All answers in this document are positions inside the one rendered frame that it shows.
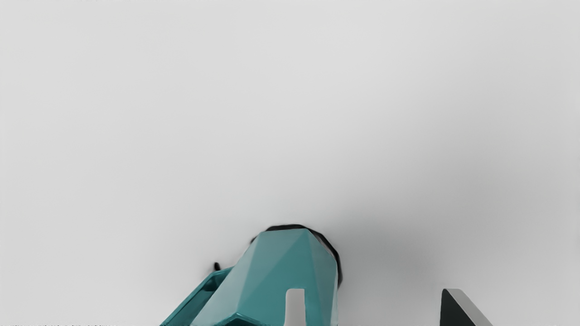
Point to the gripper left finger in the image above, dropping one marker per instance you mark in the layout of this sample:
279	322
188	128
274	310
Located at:
295	308

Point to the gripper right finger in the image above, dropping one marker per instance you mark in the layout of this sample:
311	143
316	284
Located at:
457	312

